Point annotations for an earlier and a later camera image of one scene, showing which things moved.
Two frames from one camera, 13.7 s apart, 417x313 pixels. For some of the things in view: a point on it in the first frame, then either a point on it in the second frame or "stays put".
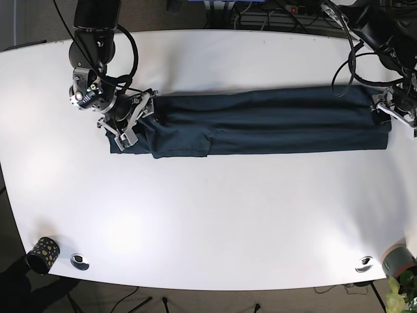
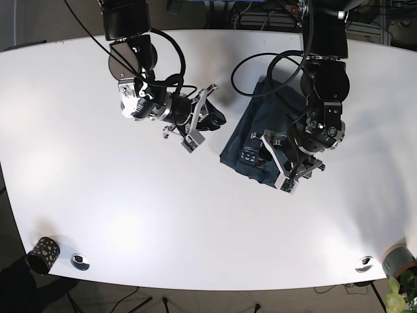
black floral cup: [43, 255] stays put
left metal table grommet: [79, 261] stays put
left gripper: [129, 109] → [187, 131]
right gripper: [401, 104] → [289, 171]
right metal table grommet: [364, 264] stays put
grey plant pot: [397, 259] stays put
